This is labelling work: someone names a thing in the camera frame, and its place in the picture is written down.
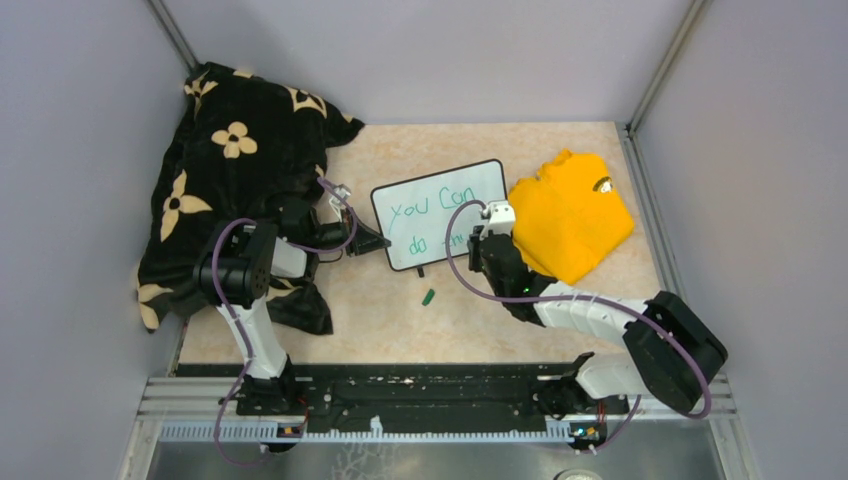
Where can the black floral plush blanket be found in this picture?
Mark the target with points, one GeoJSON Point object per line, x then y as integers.
{"type": "Point", "coordinates": [244, 148]}

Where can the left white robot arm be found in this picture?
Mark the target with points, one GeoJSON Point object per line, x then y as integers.
{"type": "Point", "coordinates": [234, 273]}

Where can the aluminium frame post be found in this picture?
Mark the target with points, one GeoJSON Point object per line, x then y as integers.
{"type": "Point", "coordinates": [173, 33]}
{"type": "Point", "coordinates": [689, 23]}

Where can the yellow folded sweatshirt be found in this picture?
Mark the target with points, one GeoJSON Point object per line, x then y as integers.
{"type": "Point", "coordinates": [569, 216]}

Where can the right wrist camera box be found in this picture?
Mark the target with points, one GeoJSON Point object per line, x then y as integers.
{"type": "Point", "coordinates": [498, 218]}

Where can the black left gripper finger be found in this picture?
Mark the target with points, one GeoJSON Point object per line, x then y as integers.
{"type": "Point", "coordinates": [363, 233]}
{"type": "Point", "coordinates": [362, 247]}

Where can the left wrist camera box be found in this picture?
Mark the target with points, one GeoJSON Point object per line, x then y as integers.
{"type": "Point", "coordinates": [338, 199]}

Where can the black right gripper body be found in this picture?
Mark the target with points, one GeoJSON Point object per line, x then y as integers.
{"type": "Point", "coordinates": [477, 263]}

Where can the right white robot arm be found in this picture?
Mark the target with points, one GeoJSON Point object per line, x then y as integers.
{"type": "Point", "coordinates": [669, 352]}

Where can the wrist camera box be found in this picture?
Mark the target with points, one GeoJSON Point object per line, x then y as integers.
{"type": "Point", "coordinates": [338, 199]}
{"type": "Point", "coordinates": [498, 218]}

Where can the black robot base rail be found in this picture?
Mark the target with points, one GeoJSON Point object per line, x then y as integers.
{"type": "Point", "coordinates": [426, 403]}

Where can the black framed whiteboard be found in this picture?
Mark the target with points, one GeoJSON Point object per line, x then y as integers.
{"type": "Point", "coordinates": [414, 214]}

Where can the green marker cap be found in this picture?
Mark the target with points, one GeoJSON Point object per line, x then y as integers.
{"type": "Point", "coordinates": [428, 297]}

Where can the aluminium frame post left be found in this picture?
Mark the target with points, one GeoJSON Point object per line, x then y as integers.
{"type": "Point", "coordinates": [173, 33]}

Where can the aluminium frame post right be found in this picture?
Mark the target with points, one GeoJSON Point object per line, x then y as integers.
{"type": "Point", "coordinates": [689, 23]}

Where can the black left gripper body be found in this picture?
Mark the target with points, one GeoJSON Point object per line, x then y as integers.
{"type": "Point", "coordinates": [331, 235]}

